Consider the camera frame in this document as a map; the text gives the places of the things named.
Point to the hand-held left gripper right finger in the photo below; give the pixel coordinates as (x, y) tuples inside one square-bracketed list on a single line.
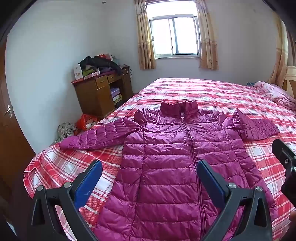
[(212, 183)]

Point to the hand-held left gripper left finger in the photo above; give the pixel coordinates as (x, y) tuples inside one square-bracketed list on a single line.
[(89, 183)]

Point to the purple puffer jacket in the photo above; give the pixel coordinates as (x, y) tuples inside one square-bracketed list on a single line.
[(161, 162)]

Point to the black clothes pile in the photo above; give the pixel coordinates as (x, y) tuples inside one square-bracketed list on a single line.
[(99, 61)]

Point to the grey patterned cloth bundle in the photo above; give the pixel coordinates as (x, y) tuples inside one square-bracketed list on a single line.
[(66, 129)]

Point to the orange plastic bag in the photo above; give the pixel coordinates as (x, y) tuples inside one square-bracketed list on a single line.
[(82, 121)]

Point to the pink quilt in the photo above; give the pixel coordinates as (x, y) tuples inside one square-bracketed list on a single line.
[(277, 92)]

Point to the wooden desk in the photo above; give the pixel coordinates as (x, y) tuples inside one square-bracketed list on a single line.
[(97, 99)]

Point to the blue cloth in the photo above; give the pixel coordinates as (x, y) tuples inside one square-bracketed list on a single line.
[(250, 83)]

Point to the bed with red plaid sheet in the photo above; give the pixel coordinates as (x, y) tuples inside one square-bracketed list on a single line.
[(208, 92)]

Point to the stack of cardboard boxes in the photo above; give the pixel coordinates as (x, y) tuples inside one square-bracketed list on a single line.
[(115, 93)]

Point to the wooden door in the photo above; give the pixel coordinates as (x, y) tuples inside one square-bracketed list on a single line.
[(11, 129)]

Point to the beige patterned curtain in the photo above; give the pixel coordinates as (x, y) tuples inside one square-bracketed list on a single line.
[(208, 46), (279, 58), (144, 46)]

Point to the pink flat box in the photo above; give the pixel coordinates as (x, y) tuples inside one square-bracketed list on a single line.
[(92, 75)]

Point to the white printed box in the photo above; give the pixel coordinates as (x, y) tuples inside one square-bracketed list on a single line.
[(77, 71)]

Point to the red gift bag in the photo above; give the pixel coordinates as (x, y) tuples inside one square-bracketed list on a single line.
[(103, 56)]

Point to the window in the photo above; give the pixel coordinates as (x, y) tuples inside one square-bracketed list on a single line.
[(175, 34)]

